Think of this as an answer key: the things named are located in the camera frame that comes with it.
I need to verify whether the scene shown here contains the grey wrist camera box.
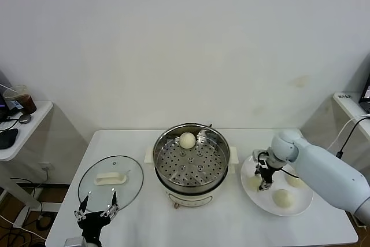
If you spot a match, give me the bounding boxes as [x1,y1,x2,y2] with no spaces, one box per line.
[253,149,270,163]
[65,237,87,247]

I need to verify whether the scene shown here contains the dark laptop with bright screen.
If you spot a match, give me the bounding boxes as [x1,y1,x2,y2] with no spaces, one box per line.
[359,75,370,113]

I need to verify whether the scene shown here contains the perforated stainless steel steamer basket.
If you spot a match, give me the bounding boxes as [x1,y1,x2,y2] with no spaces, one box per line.
[152,124,232,189]

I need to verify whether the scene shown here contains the white side desk with label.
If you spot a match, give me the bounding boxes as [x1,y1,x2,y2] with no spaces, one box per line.
[332,92,370,155]

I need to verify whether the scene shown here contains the glass lid with white handle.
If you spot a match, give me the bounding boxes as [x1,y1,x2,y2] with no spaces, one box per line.
[77,155,145,213]

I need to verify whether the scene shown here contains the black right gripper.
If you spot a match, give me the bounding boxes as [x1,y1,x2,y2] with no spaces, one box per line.
[253,163,275,192]

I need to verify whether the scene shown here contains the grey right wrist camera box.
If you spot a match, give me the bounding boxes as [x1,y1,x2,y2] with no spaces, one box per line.
[253,149,270,163]

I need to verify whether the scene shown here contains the round white plate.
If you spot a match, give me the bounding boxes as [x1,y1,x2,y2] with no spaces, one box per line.
[240,151,315,217]

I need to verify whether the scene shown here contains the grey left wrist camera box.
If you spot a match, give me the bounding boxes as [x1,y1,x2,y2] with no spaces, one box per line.
[65,237,87,247]

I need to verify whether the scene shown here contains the white hanging cable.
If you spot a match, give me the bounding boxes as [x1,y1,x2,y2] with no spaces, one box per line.
[331,113,370,148]

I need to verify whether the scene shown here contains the white steamed baozi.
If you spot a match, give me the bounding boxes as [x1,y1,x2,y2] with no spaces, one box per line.
[272,189,294,209]
[247,176,262,192]
[284,172,306,189]
[179,132,197,149]

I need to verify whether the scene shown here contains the iced coffee plastic cup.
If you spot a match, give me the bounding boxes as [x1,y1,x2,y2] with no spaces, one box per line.
[2,84,38,115]

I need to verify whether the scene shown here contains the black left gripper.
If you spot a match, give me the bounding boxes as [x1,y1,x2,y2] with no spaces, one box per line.
[73,191,120,239]

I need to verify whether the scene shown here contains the dark laptop with blue glow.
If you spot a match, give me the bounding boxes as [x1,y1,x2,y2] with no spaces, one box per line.
[0,70,18,122]

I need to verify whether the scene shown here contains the black computer mouse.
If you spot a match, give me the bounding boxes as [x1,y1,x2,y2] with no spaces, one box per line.
[0,128,19,150]

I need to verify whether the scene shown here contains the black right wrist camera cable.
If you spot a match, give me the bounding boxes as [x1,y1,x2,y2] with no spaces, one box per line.
[273,165,301,180]

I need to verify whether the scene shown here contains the steel steamer pot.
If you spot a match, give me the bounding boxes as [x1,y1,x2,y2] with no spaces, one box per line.
[143,146,240,209]

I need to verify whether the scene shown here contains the white side desk with mouse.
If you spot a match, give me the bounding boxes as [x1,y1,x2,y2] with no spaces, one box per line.
[0,101,56,227]

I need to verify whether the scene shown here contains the black cable with grey adapter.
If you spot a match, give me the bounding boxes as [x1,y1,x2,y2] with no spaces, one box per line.
[335,116,370,158]

